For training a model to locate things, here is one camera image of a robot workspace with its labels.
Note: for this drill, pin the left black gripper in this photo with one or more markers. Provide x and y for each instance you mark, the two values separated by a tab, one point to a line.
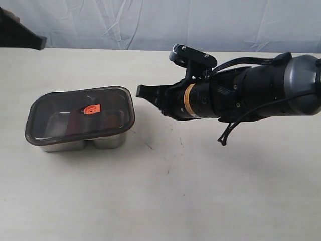
16	35

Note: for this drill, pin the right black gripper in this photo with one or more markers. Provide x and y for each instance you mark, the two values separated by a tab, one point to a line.
189	99

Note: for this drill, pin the dark transparent box lid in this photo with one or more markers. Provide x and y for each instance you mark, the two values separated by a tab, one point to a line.
106	111

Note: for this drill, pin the red toy sausage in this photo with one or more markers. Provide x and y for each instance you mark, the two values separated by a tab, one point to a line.
75	123

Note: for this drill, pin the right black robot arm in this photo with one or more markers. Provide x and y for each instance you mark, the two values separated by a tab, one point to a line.
245	89

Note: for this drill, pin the steel two-compartment lunch box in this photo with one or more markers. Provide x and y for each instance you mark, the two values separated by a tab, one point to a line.
109	142

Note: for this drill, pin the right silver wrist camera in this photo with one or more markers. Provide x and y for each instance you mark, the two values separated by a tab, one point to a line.
194	61

